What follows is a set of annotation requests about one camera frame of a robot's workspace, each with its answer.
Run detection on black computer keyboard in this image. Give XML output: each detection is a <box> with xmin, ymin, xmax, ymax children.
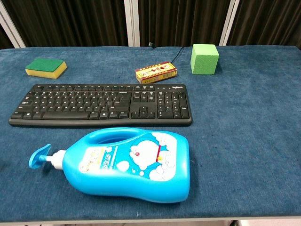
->
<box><xmin>8</xmin><ymin>83</ymin><xmax>193</xmax><ymax>128</ymax></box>

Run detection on green and yellow sponge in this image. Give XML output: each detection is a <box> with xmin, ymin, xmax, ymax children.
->
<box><xmin>25</xmin><ymin>58</ymin><xmax>68</xmax><ymax>80</ymax></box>

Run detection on black keyboard cable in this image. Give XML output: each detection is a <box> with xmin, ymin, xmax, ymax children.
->
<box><xmin>148</xmin><ymin>42</ymin><xmax>185</xmax><ymax>64</ymax></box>

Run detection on dark pleated curtain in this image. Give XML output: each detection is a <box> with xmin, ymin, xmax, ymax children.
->
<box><xmin>0</xmin><ymin>0</ymin><xmax>301</xmax><ymax>50</ymax></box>

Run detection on white frame post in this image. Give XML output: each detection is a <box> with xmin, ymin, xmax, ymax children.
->
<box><xmin>219</xmin><ymin>0</ymin><xmax>241</xmax><ymax>46</ymax></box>
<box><xmin>0</xmin><ymin>1</ymin><xmax>26</xmax><ymax>49</ymax></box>
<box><xmin>124</xmin><ymin>0</ymin><xmax>141</xmax><ymax>47</ymax></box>

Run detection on yellow and red small box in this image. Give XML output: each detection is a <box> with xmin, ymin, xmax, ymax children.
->
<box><xmin>135</xmin><ymin>61</ymin><xmax>178</xmax><ymax>84</ymax></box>

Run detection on green foam cube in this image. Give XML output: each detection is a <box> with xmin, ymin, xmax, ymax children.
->
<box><xmin>190</xmin><ymin>43</ymin><xmax>220</xmax><ymax>75</ymax></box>

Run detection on blue cartoon pump bottle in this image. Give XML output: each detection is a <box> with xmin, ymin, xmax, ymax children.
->
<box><xmin>28</xmin><ymin>127</ymin><xmax>190</xmax><ymax>204</ymax></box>

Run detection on blue table cloth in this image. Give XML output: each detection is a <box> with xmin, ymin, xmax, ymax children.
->
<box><xmin>0</xmin><ymin>45</ymin><xmax>301</xmax><ymax>223</ymax></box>

